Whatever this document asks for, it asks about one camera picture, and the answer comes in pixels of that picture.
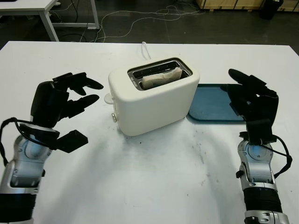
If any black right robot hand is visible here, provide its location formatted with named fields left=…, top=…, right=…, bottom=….
left=228, top=68, right=280, bottom=125

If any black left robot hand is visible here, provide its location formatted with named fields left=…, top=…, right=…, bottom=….
left=30, top=72, right=105, bottom=128

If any white bread slice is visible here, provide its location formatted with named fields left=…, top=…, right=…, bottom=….
left=142, top=67, right=182, bottom=90

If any blue plastic tray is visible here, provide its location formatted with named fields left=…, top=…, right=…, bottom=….
left=188, top=83, right=246, bottom=121

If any cream two-slot toaster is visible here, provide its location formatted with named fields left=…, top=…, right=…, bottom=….
left=108, top=57, right=201, bottom=137

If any black waste bin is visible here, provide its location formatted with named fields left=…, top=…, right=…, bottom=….
left=259, top=0, right=285, bottom=21

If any white office desk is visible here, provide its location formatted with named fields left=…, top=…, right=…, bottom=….
left=0, top=0, right=100, bottom=42

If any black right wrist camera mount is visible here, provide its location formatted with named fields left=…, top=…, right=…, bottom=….
left=239, top=119, right=278, bottom=146

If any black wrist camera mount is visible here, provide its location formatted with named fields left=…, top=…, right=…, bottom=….
left=239, top=119, right=278, bottom=146
left=20, top=123, right=89, bottom=154

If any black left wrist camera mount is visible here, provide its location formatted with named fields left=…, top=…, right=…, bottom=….
left=20, top=123, right=89, bottom=154

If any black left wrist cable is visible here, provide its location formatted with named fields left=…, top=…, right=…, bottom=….
left=0, top=118, right=31, bottom=164

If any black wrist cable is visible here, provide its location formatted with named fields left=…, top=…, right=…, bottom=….
left=263, top=136, right=293, bottom=178
left=0, top=118, right=31, bottom=164

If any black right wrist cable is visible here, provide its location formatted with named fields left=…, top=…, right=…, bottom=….
left=263, top=136, right=293, bottom=178

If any white toaster power cord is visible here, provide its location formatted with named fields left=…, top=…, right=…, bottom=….
left=141, top=41, right=152, bottom=60

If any white floor cable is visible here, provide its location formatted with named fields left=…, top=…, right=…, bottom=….
left=94, top=6, right=206, bottom=44

